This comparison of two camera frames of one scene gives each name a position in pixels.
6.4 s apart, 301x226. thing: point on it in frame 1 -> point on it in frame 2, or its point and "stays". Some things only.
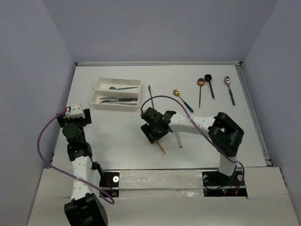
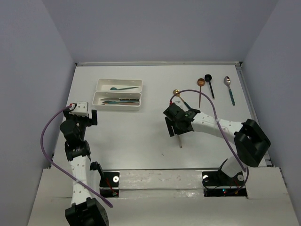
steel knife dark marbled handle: [120, 99] stays
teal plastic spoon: [114, 88] stays
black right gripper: [146, 129] -> [176, 130]
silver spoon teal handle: [227, 81] stays
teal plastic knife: [150, 91] -> [118, 101]
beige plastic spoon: [178, 140] stays
